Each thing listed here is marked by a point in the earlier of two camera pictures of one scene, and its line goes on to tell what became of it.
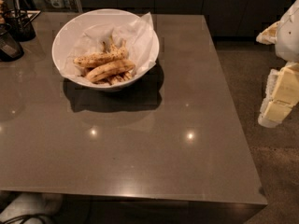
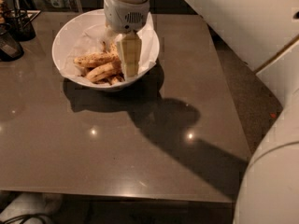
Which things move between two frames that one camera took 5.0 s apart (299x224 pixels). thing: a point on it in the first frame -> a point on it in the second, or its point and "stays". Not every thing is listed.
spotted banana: x=110 y=53 stays
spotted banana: x=115 y=78 stays
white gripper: x=289 y=37 -> x=124 y=14
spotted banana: x=112 y=68 stays
